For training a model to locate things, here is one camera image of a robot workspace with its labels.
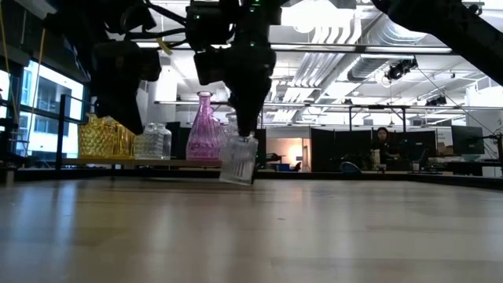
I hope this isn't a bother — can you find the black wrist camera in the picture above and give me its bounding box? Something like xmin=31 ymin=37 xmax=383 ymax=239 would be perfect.
xmin=137 ymin=46 xmax=163 ymax=82
xmin=193 ymin=49 xmax=229 ymax=86

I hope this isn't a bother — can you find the person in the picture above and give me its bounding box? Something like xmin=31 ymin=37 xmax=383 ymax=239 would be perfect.
xmin=370 ymin=126 xmax=401 ymax=171

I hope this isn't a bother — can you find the clear square diamond-cut vase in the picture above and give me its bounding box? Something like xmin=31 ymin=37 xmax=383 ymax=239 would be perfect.
xmin=134 ymin=122 xmax=164 ymax=160

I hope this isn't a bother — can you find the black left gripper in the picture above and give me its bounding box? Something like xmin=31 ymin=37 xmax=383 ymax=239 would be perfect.
xmin=91 ymin=38 xmax=145 ymax=136

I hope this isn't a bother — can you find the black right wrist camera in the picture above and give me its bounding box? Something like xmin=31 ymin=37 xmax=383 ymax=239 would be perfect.
xmin=193 ymin=49 xmax=229 ymax=86

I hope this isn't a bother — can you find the pink ringed bottle vase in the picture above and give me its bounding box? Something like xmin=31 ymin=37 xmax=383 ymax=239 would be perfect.
xmin=185 ymin=90 xmax=228 ymax=161

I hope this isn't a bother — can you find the black room divider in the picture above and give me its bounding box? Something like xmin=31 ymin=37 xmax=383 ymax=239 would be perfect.
xmin=310 ymin=126 xmax=437 ymax=174

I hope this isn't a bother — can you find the dark blue office chair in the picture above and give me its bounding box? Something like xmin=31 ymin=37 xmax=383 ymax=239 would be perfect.
xmin=339 ymin=160 xmax=361 ymax=175

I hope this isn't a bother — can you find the clear textured jar vase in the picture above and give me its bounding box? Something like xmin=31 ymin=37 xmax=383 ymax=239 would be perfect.
xmin=222 ymin=112 xmax=240 ymax=138

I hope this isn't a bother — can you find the clear round vase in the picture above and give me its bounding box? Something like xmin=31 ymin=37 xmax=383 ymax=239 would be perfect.
xmin=218 ymin=134 xmax=259 ymax=186

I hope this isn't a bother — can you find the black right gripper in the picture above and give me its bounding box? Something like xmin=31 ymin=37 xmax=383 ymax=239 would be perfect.
xmin=222 ymin=42 xmax=278 ymax=138

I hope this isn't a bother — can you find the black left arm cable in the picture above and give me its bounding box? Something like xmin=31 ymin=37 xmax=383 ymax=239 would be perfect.
xmin=125 ymin=0 xmax=190 ymax=50

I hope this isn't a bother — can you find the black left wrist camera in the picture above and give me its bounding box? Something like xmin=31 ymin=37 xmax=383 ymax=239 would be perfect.
xmin=137 ymin=46 xmax=163 ymax=82

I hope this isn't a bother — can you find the amber round vase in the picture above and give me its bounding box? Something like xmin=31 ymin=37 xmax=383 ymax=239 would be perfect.
xmin=77 ymin=113 xmax=119 ymax=160

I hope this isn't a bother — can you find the black office desk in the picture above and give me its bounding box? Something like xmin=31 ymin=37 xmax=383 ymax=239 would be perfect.
xmin=426 ymin=156 xmax=503 ymax=177

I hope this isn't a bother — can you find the long ceiling light bar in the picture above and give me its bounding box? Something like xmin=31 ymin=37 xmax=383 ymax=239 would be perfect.
xmin=135 ymin=39 xmax=467 ymax=56

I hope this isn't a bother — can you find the wooden shelf black frame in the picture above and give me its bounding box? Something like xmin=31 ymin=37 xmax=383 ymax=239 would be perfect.
xmin=56 ymin=93 xmax=257 ymax=186

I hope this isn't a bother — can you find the yellow cable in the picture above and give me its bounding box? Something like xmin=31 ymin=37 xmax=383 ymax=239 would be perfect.
xmin=21 ymin=27 xmax=48 ymax=168

